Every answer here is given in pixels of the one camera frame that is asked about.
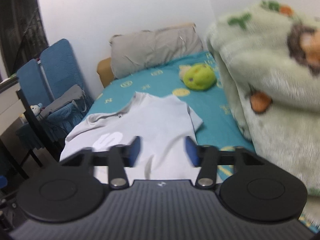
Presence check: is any white polo shirt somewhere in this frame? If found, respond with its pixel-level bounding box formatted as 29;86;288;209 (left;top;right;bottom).
60;92;203;183

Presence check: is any black desk frame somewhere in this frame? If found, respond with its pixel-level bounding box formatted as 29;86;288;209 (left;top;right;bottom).
1;85;62;165

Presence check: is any grey pillow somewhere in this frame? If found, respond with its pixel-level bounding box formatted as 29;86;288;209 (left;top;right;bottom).
110;25;203;79

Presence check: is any blue folding chair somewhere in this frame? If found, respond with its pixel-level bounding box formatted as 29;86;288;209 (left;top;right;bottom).
16;38;93;142

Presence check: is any pale green fleece blanket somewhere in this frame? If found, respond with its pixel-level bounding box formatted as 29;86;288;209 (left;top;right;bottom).
206;0;320;197

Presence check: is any small white plush toy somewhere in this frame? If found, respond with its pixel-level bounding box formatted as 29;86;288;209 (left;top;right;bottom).
30;103;43;116

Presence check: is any grey cloth on chair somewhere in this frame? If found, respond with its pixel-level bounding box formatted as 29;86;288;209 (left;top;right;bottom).
40;85;85;118

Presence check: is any green plush toy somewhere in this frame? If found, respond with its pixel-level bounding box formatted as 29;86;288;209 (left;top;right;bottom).
179;63;217;91

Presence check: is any teal patterned bed sheet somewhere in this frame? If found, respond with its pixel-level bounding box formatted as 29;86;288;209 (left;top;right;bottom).
89;51;319;231

